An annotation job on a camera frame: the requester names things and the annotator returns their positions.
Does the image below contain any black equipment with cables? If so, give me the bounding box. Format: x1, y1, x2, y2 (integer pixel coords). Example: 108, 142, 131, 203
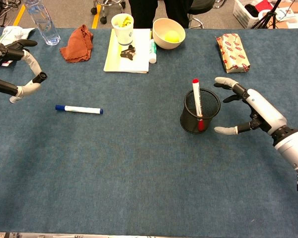
0, 0, 22, 27

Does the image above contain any red patterned wrapped packet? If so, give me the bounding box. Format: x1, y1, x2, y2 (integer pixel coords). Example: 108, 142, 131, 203
215, 33, 251, 74

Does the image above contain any black tripod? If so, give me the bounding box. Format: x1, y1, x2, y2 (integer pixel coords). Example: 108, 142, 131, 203
253, 0, 284, 29

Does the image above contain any black seat stool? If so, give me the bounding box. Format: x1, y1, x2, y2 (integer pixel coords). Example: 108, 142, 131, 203
187, 0, 228, 29

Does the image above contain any yellow toy figure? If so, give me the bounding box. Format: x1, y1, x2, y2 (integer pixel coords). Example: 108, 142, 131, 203
116, 15, 134, 28

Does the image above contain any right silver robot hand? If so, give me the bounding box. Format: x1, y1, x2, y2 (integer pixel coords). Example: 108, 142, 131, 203
213, 76, 288, 136

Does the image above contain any black pouch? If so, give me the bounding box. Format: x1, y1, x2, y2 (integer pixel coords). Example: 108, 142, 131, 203
244, 3, 260, 18

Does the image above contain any red folder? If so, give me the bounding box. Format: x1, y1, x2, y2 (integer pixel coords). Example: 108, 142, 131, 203
253, 0, 274, 12

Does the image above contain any rust brown cloth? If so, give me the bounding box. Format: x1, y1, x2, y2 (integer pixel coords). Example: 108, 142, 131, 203
60, 24, 94, 63

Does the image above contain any beige bowl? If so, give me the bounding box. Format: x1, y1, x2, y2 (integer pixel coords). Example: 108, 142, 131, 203
152, 17, 186, 50

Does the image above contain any aluminium table edge rail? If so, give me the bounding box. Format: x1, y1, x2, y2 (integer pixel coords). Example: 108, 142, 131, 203
0, 232, 130, 238

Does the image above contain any white paper cup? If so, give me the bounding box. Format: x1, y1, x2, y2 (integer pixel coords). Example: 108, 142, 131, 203
111, 13, 135, 46

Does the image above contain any yellow and white booklet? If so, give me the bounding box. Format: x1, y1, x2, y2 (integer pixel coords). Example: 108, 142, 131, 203
103, 28, 152, 74

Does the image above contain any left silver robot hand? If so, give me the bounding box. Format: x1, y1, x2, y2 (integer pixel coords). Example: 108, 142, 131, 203
0, 39, 43, 98

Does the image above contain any white printed snack bag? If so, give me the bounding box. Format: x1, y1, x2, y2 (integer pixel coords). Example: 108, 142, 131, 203
0, 26, 36, 67

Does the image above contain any blue felt table cover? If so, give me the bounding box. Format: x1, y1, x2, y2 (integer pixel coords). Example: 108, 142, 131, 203
0, 26, 298, 236

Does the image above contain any blue cap marker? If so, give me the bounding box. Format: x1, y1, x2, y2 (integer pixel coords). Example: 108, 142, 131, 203
55, 104, 104, 115

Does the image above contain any chrome wheeled stool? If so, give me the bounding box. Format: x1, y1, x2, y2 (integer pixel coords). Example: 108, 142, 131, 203
90, 0, 127, 25

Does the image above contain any yellow ball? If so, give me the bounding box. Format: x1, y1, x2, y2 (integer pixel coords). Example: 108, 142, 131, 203
164, 30, 181, 43

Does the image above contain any black mesh pen cup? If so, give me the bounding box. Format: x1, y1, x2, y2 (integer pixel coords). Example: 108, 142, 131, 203
180, 88, 221, 134

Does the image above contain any white blue printed paper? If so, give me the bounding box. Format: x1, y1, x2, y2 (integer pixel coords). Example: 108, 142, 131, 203
275, 6, 298, 23

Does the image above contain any clear plastic water bottle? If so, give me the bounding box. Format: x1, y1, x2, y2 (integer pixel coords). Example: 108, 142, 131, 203
23, 0, 62, 46

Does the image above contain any person in black trousers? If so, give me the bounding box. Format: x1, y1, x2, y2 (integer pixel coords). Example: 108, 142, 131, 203
128, 0, 197, 29

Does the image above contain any white plastic basket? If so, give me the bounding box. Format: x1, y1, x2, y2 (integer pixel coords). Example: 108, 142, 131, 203
232, 0, 274, 29

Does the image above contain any white green glue stick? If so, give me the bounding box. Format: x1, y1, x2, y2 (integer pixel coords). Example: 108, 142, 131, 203
148, 38, 157, 64

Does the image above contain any red cap marker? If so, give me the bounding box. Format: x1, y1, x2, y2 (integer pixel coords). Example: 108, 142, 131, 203
191, 78, 206, 131

